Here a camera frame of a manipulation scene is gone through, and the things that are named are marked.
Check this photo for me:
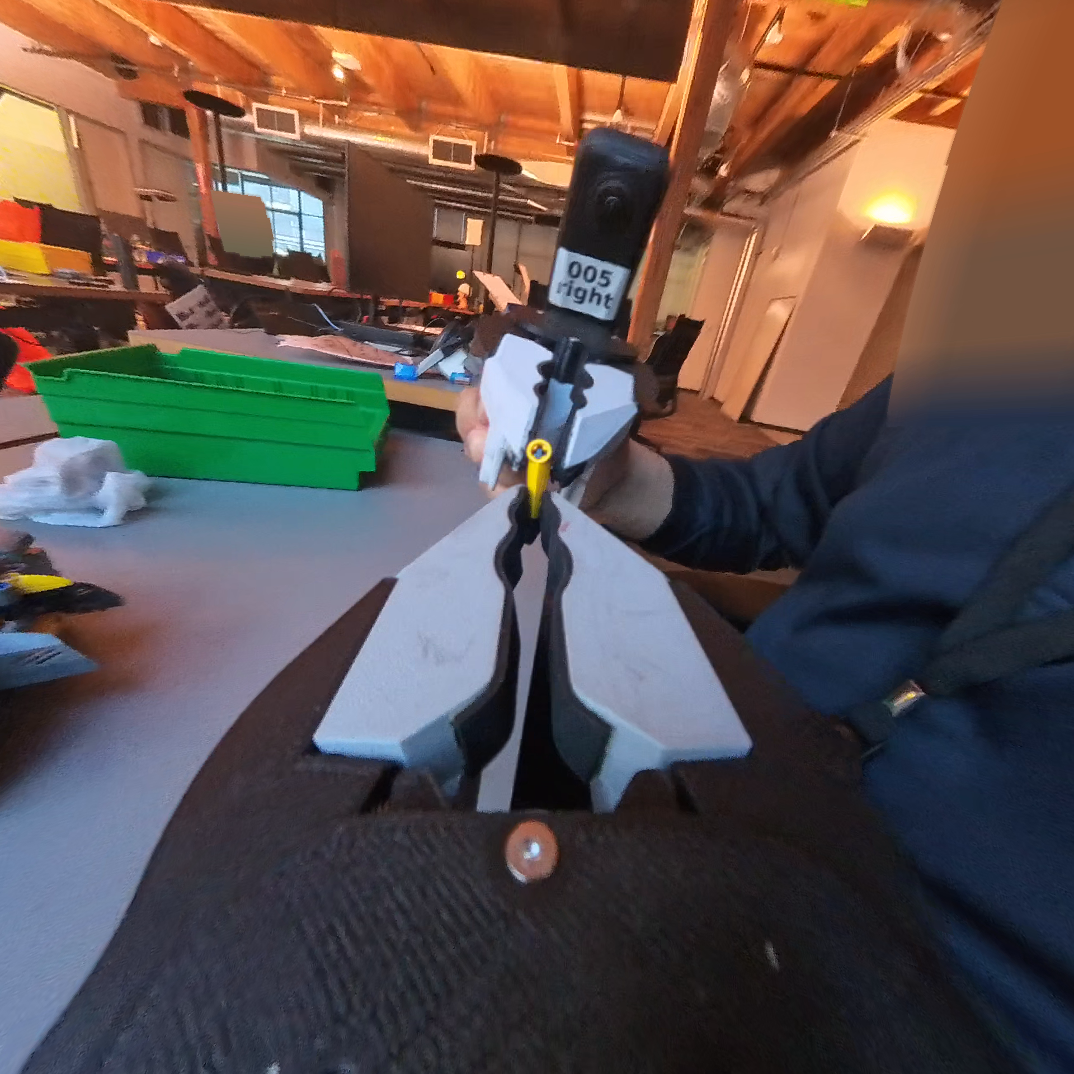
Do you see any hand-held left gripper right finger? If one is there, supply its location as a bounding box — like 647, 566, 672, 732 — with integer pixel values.
546, 501, 753, 810

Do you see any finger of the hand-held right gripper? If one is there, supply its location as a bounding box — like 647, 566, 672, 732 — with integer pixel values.
554, 361, 640, 498
482, 345, 557, 493

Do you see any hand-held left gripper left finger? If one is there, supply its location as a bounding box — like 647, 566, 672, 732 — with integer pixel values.
314, 501, 525, 776

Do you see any yellow toy beam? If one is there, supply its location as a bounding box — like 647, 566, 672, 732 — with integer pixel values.
522, 435, 557, 525

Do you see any person's right forearm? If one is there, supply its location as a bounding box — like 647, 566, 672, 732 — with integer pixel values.
647, 378, 949, 585

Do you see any grey desk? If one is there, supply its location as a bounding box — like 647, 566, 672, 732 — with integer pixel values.
1, 395, 508, 1074

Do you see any person's right hand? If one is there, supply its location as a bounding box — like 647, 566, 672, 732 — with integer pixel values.
454, 390, 676, 541

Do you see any spare grey gripper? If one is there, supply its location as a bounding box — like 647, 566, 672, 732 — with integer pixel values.
395, 319, 481, 382

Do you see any black floor lamp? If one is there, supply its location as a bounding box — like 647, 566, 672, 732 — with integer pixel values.
182, 91, 246, 196
472, 153, 523, 280

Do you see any beige door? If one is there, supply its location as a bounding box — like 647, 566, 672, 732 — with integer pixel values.
714, 298, 800, 422

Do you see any wooden table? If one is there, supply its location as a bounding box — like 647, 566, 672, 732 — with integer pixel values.
131, 324, 474, 414

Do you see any green plastic bin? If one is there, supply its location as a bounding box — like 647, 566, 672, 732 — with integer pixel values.
26, 345, 392, 491

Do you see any person's dark blue jacket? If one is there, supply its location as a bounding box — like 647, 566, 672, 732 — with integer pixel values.
647, 378, 1074, 1074

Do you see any yellow grey toy bulldozer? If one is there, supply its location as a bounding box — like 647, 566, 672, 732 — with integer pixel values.
1, 534, 124, 693

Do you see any crumpled white tissue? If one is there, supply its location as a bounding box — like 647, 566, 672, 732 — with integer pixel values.
1, 437, 152, 530

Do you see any yellow storage bin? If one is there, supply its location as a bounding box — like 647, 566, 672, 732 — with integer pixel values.
1, 241, 95, 280

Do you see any wooden post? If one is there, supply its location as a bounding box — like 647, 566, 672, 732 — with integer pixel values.
628, 1, 743, 347

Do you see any wall lamp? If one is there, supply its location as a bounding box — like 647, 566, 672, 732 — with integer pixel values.
856, 189, 922, 238

